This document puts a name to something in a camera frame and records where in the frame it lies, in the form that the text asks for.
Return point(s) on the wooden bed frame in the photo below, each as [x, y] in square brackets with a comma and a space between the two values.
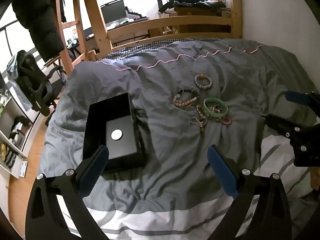
[160, 25]

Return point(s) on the white floor scale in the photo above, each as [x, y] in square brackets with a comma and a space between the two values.
[23, 169]

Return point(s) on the black office chair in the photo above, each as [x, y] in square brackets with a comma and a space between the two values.
[32, 85]

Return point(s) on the white bookshelf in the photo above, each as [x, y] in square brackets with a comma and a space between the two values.
[10, 140]

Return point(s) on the black puffer jacket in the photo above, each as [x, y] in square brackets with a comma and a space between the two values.
[40, 17]

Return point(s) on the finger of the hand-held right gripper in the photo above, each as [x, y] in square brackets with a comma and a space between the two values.
[297, 135]
[297, 97]

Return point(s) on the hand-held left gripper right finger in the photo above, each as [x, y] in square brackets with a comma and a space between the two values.
[222, 170]

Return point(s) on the checkered bed sheet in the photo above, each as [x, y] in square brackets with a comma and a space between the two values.
[130, 50]

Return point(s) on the wooden ladder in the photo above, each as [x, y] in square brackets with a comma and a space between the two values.
[65, 55]

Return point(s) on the grey duvet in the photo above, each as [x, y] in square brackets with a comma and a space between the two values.
[175, 155]

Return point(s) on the black jewelry box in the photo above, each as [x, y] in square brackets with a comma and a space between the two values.
[95, 120]

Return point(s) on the wooden desk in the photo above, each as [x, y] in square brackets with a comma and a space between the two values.
[197, 12]

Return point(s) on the green jade bangle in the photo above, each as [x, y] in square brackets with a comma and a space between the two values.
[208, 111]

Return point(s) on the black computer monitor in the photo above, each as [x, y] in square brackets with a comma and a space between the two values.
[112, 11]

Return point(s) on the round silver disc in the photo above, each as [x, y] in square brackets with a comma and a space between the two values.
[117, 134]

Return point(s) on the gold rings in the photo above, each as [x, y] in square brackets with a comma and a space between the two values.
[217, 108]

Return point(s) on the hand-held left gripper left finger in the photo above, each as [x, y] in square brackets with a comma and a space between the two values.
[96, 170]

